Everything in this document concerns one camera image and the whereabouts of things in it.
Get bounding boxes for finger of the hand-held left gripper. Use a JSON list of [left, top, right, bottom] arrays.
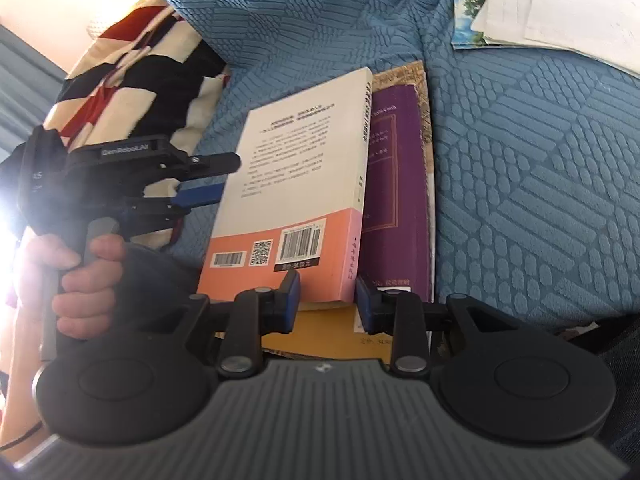
[[171, 151, 243, 182], [124, 183, 227, 229]]

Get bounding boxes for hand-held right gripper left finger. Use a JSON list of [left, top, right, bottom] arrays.
[[136, 269, 302, 378]]

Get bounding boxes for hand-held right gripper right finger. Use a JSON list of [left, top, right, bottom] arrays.
[[354, 276, 526, 377]]

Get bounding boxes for white and orange book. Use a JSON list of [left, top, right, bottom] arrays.
[[196, 67, 373, 306]]

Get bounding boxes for purple and gold book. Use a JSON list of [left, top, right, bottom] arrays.
[[260, 82, 436, 362]]

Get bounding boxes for beige painting cover book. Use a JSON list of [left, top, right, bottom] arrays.
[[370, 59, 441, 306]]

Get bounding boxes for white paper booklet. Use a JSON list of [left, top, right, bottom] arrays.
[[522, 0, 640, 78]]

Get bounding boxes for person's left hand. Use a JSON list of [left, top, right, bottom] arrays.
[[16, 235, 127, 341]]

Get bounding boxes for red black cream striped blanket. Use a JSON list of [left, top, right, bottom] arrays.
[[42, 0, 231, 251]]

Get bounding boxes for grey blue curtain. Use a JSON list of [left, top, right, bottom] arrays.
[[0, 25, 68, 161]]

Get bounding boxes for blue quilted sofa cover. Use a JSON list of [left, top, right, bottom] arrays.
[[127, 0, 640, 333]]

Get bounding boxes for black cable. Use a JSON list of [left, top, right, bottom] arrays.
[[0, 422, 43, 451]]

